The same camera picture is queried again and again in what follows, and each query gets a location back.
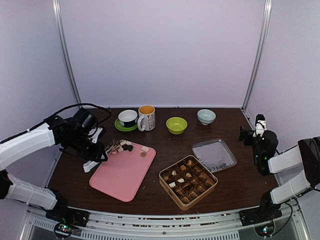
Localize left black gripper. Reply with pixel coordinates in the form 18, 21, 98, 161
64, 130, 108, 162

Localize white metal tongs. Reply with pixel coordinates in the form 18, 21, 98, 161
83, 140, 120, 173

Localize bear print tin lid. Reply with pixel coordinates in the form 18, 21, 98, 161
191, 138, 237, 173

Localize gold chocolate tin box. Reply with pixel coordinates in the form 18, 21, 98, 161
158, 155, 218, 211

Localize speckled white heart chocolate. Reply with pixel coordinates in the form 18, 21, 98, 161
177, 178, 185, 183

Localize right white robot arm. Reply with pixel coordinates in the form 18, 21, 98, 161
238, 122, 320, 221

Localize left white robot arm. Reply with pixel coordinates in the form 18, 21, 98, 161
0, 108, 108, 222

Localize white cube chocolate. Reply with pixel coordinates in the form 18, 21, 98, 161
141, 146, 150, 153

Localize white chocolate in tin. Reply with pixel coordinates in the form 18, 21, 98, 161
169, 182, 176, 188

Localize green saucer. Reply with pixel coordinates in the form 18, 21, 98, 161
114, 119, 138, 132

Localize pink plastic tray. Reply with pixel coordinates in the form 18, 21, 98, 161
89, 139, 157, 202

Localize pale blue ceramic bowl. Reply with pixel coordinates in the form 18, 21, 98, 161
197, 109, 216, 126

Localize white dark blue bowl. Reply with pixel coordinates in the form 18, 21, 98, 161
117, 109, 138, 128

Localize white patterned mug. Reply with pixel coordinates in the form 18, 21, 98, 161
137, 105, 156, 132

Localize lime green bowl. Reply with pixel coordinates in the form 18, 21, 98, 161
166, 117, 188, 135

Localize left circuit board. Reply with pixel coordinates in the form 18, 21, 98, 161
53, 223, 75, 239

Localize circuit board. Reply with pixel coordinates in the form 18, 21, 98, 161
254, 223, 275, 238
53, 223, 75, 239

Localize right circuit board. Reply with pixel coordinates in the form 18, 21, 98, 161
254, 223, 275, 238

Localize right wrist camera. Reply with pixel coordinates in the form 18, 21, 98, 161
253, 114, 267, 137

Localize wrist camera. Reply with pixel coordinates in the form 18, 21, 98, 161
88, 127, 105, 144
253, 114, 267, 137

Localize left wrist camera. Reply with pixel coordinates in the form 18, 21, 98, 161
88, 127, 105, 144

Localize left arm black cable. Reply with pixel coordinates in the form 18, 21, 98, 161
0, 102, 112, 146

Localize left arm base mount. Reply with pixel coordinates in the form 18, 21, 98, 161
45, 207, 90, 227

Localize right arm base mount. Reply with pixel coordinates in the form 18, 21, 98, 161
238, 207, 282, 227

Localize front aluminium rail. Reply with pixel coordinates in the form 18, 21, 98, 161
19, 197, 308, 240

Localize right aluminium frame post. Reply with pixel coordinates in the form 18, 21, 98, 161
241, 0, 273, 112

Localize aluminium frame post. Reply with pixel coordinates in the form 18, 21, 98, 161
241, 0, 273, 112
52, 0, 82, 104

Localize left aluminium frame post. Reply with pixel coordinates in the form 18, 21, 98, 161
52, 0, 82, 104

